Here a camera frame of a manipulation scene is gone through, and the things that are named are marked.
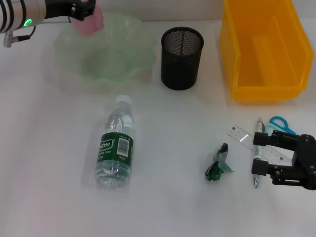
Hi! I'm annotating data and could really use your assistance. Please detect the clear green-label water bottle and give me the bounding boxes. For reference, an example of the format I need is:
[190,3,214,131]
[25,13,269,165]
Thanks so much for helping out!
[94,94,136,190]

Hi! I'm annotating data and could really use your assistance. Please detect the blue-handled scissors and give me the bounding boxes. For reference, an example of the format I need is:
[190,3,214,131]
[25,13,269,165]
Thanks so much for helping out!
[264,116,301,136]

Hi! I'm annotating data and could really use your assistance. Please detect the transparent plastic ruler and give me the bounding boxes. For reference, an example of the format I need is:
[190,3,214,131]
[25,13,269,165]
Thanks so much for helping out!
[227,125,297,165]

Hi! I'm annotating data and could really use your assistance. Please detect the green translucent fruit bowl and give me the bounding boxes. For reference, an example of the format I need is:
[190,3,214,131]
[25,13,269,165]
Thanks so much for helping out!
[53,13,158,92]

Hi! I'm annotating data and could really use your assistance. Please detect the yellow plastic bin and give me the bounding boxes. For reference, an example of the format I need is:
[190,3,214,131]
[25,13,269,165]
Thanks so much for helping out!
[219,0,315,101]

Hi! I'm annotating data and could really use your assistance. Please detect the grey ballpoint pen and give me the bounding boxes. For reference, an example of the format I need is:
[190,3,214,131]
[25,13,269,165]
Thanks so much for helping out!
[253,118,265,189]

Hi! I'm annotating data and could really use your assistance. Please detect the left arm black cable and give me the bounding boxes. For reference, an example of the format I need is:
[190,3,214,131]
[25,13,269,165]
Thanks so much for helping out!
[2,24,38,47]

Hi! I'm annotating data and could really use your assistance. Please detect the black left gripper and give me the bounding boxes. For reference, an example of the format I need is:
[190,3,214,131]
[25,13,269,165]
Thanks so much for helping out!
[44,0,97,22]

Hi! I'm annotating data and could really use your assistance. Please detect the pink toy peach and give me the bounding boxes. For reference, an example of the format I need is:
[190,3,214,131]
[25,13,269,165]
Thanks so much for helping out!
[73,6,105,38]

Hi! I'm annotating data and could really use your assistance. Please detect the green plastic wrapper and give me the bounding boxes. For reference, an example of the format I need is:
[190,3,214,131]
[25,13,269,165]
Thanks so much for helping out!
[204,142,235,182]

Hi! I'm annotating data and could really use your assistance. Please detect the black mesh pen holder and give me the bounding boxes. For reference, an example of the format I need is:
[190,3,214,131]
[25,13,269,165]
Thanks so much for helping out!
[160,26,205,91]

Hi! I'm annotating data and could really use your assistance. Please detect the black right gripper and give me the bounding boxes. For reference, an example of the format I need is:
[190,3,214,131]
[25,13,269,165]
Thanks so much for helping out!
[251,130,316,191]

